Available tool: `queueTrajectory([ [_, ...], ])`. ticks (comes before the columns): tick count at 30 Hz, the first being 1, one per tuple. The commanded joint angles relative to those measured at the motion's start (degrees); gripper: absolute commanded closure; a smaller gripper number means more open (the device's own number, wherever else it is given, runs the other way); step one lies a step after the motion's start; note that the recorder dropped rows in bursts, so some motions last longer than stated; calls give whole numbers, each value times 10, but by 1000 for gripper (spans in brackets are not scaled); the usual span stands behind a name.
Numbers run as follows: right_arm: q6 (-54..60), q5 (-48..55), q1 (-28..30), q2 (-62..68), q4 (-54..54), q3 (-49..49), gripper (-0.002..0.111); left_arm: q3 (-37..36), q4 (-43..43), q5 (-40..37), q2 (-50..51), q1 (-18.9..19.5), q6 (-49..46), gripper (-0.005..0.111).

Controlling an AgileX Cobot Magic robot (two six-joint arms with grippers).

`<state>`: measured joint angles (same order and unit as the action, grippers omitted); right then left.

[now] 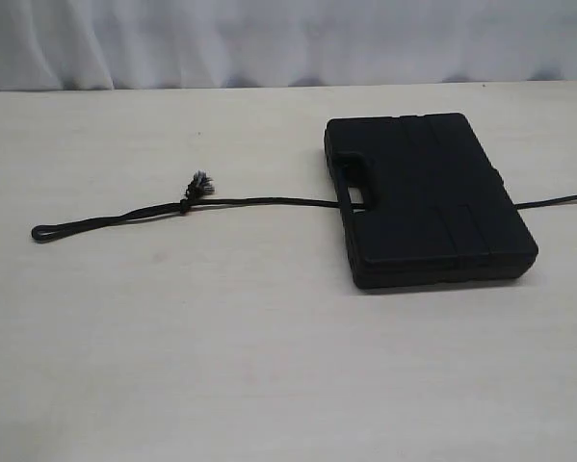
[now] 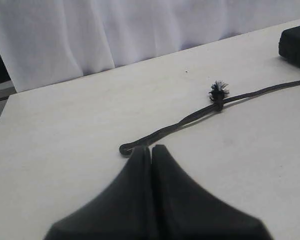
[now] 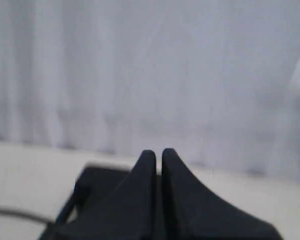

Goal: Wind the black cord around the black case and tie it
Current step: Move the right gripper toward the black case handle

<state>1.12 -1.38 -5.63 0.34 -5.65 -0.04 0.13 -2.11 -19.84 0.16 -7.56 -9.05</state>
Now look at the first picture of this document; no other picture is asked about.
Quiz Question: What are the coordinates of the white backdrop curtain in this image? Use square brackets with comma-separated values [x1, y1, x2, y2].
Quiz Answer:
[0, 1, 577, 90]

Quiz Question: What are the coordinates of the black cord with loop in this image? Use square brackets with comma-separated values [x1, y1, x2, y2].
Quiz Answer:
[30, 168, 577, 244]

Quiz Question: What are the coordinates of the black plastic carrying case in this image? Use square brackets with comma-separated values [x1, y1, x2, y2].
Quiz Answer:
[324, 113, 538, 290]

